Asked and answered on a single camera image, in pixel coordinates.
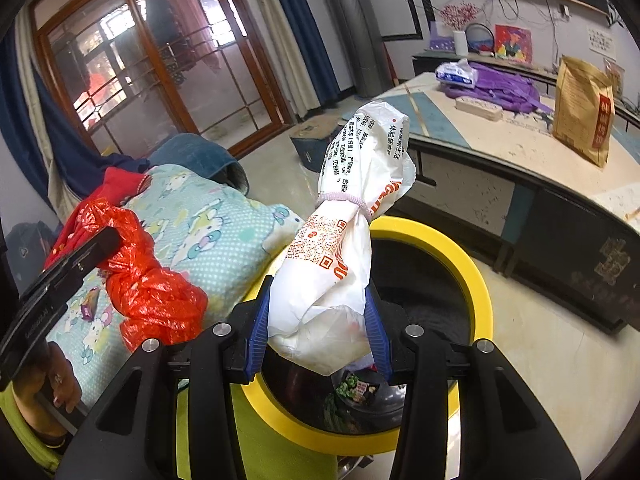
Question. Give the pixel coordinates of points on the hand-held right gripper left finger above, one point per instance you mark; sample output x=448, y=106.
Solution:
x=257, y=330

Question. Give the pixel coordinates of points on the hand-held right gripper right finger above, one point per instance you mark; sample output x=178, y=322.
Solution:
x=377, y=340

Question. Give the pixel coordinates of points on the blue curtain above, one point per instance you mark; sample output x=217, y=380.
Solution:
x=55, y=135
x=305, y=35

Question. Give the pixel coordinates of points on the colourful painting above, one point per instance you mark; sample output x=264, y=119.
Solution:
x=512, y=42

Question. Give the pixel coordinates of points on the purple box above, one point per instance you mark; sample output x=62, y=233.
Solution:
x=440, y=40

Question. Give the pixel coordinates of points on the black green snack wrapper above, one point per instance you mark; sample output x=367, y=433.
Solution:
x=360, y=390

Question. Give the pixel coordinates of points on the beige curtain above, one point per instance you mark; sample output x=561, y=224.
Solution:
x=35, y=110
x=280, y=35

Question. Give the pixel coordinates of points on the wooden glass sliding door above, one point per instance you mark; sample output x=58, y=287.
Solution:
x=150, y=60

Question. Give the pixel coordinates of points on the person's left forearm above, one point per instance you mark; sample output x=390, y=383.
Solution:
x=20, y=440

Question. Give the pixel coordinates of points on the purple yellow candy wrapper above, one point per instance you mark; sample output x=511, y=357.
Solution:
x=90, y=310

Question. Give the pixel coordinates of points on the white power strip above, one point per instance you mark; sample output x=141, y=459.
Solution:
x=477, y=108

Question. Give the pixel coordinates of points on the white wall note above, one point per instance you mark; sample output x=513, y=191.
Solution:
x=600, y=37

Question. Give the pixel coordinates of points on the grey standing air conditioner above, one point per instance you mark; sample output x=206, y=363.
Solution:
x=355, y=20

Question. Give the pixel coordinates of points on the brown paper bag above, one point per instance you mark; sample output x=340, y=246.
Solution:
x=580, y=110

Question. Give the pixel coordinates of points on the white vase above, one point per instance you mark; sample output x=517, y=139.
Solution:
x=460, y=42

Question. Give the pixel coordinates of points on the tissue pack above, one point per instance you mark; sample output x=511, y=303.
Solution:
x=455, y=74

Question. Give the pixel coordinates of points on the small square stool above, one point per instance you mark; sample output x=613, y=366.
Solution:
x=315, y=142

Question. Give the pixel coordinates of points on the purple bag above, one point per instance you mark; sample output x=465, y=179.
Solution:
x=505, y=87

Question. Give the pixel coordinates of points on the red artificial flowers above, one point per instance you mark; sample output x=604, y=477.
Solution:
x=457, y=15

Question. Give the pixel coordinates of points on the red plastic bag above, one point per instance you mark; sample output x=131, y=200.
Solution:
x=160, y=300

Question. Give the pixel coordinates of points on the blue sofa armrest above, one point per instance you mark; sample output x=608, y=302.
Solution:
x=200, y=155

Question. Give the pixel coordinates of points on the cat printed blanket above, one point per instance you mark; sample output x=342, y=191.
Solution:
x=215, y=240

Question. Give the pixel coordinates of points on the white plastic bag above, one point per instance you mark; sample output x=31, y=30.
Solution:
x=330, y=270

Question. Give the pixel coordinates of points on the round ornament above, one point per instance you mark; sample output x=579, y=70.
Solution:
x=480, y=40

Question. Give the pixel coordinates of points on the coffee table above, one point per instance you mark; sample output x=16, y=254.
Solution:
x=500, y=160

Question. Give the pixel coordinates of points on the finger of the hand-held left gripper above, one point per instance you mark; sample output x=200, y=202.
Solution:
x=95, y=250

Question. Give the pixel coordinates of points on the person's left hand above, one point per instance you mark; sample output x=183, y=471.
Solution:
x=50, y=385

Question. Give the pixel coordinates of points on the yellow trash bin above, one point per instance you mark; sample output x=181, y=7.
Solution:
x=450, y=260

